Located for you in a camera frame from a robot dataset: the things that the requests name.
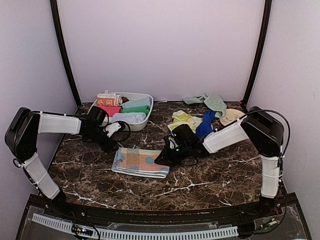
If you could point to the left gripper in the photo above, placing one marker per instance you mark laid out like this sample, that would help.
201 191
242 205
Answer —
109 145

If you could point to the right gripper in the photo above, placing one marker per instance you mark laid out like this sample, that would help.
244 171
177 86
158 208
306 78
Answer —
167 159

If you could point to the orange bunny towel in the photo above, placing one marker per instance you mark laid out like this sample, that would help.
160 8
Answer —
109 99

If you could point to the blue polka dot towel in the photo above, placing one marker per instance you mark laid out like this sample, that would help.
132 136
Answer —
139 162

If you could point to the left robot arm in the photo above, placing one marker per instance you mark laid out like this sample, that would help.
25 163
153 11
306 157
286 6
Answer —
27 126

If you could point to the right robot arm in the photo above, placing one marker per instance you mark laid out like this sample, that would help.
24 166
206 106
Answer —
258 126

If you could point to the pink rolled towel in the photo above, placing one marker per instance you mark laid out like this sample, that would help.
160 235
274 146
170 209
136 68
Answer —
111 110

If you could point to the green patterned small towel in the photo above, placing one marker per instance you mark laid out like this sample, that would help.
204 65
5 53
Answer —
180 117

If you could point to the dark blue object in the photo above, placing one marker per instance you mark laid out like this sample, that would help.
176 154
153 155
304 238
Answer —
205 127

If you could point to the light blue rolled towel front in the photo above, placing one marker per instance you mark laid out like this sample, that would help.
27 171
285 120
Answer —
130 118

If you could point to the light blue rolled towel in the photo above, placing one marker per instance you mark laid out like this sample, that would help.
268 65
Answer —
130 118
137 103

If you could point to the brown rolled towel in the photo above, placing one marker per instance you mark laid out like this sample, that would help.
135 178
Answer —
125 99

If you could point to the white plastic basin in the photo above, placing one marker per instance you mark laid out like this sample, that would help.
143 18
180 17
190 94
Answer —
133 127

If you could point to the green rolled towel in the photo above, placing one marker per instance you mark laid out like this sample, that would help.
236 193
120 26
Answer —
137 109

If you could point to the light blue rolled towel back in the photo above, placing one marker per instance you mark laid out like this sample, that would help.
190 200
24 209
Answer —
137 103

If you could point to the grey green crumpled towel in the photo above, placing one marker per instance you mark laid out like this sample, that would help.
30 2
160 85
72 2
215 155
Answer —
213 101

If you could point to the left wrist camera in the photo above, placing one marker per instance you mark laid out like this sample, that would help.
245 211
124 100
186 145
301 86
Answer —
114 127

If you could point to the white slotted cable duct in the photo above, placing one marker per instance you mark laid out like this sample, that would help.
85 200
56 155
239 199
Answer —
89 232

